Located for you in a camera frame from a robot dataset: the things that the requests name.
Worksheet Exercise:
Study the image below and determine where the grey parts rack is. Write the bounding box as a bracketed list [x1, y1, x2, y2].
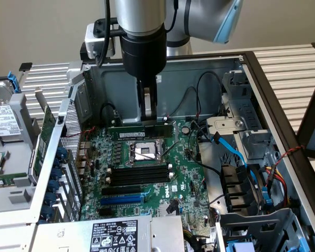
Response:
[0, 76, 43, 226]

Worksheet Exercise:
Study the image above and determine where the black camera cable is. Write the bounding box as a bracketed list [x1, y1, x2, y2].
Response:
[95, 0, 111, 68]

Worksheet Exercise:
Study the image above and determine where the blue data wire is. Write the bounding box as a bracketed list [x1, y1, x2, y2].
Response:
[211, 132, 273, 208]

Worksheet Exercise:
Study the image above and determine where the silver socket cover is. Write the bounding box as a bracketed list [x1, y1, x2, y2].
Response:
[157, 121, 179, 158]

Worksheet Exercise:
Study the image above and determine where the green motherboard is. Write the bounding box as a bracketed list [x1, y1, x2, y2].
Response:
[80, 119, 218, 237]

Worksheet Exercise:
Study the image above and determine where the open metal PC case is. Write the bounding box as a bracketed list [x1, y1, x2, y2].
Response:
[28, 51, 315, 252]

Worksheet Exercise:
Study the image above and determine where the black case fan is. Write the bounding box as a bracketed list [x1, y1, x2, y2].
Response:
[219, 162, 267, 213]

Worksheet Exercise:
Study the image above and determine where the black framed side panel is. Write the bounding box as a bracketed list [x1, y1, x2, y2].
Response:
[296, 67, 315, 191]

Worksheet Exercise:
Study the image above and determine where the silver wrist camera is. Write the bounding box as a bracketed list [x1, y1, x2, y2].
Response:
[84, 18, 121, 60]

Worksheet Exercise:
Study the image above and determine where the black red wire pair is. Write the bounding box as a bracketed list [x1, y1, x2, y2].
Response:
[166, 86, 200, 119]

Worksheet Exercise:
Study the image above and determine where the black box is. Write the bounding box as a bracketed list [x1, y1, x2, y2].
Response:
[79, 43, 90, 61]

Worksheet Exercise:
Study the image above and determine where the CPU socket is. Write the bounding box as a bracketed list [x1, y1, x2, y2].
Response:
[125, 139, 169, 167]

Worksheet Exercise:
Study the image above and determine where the black looped wire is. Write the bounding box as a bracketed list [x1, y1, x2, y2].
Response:
[195, 70, 224, 119]

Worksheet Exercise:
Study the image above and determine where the red black twisted wire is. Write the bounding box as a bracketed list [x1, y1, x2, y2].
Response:
[67, 126, 97, 140]
[274, 145, 306, 166]

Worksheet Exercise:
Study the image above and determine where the grey drive cage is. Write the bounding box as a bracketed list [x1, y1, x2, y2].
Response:
[215, 207, 313, 252]

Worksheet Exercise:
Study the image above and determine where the thick black wire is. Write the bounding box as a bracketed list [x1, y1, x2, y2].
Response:
[187, 119, 223, 175]

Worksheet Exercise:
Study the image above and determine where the silver chipset heat sink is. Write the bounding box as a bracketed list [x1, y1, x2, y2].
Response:
[158, 202, 180, 216]

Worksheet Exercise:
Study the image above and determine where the black yellow power cable bundle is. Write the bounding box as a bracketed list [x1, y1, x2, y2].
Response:
[183, 227, 218, 252]

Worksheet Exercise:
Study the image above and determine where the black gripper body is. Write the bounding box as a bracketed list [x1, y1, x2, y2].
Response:
[120, 26, 167, 79]

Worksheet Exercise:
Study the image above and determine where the silver hard disk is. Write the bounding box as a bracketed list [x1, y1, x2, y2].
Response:
[0, 80, 26, 144]

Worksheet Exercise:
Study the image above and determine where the blue expansion slot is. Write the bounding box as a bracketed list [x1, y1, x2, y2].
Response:
[99, 193, 144, 207]

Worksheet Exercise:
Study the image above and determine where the silver power supply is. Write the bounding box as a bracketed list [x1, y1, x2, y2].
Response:
[36, 214, 186, 252]

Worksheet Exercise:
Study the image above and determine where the green RAM stick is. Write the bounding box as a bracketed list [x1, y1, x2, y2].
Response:
[108, 123, 174, 140]
[0, 171, 30, 188]

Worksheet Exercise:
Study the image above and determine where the silver metal disk bay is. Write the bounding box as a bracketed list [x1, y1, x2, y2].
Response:
[206, 70, 276, 161]

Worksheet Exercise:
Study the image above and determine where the green graphics card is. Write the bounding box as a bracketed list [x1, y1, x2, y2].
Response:
[28, 85, 57, 182]

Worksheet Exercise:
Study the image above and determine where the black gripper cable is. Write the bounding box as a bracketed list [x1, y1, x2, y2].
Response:
[164, 0, 180, 34]

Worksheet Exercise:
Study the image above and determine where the short black wire loop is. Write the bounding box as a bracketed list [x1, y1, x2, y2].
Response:
[101, 103, 119, 125]

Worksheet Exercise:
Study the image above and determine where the long black expansion slot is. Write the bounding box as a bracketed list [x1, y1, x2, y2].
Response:
[101, 184, 142, 197]

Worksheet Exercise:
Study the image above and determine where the multicolour power wire bundle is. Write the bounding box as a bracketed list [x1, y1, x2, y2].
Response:
[264, 164, 291, 208]

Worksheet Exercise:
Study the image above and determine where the blue disk bracket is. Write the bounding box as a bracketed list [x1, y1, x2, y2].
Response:
[7, 70, 22, 93]

